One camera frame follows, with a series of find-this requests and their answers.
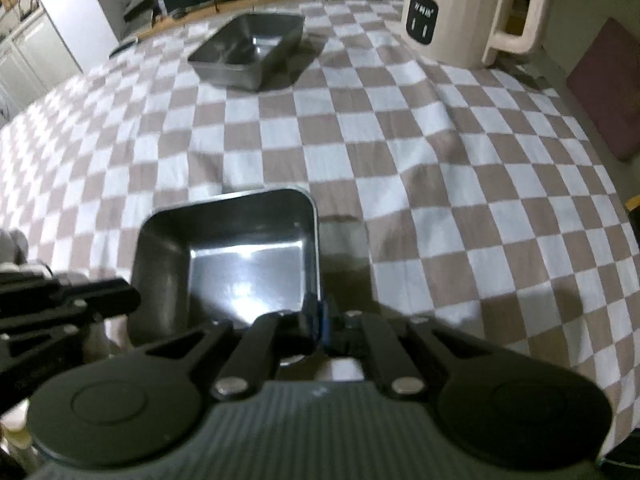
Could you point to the brown white checkered tablecloth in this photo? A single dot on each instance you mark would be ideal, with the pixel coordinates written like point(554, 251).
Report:
point(450, 185)

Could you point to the wooden ledge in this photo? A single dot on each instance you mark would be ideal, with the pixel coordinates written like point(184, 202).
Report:
point(170, 24)

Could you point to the cream electric kettle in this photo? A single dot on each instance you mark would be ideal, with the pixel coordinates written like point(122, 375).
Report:
point(450, 10)

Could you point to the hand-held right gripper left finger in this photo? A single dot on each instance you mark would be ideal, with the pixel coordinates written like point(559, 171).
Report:
point(295, 331)

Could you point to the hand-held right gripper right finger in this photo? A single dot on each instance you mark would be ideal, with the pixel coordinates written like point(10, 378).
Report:
point(346, 340)

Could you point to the purple cushion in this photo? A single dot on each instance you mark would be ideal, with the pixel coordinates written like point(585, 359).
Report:
point(610, 85)

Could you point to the white refrigerator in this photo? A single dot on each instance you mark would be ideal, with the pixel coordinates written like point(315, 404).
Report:
point(95, 5)

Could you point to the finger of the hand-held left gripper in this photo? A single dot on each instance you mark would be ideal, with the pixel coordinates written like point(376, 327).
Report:
point(100, 297)
point(50, 336)

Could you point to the steel rectangular tray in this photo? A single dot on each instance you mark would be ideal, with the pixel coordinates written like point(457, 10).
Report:
point(240, 270)
point(250, 45)

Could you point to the white cabinet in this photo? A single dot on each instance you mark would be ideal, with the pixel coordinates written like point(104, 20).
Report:
point(30, 50)

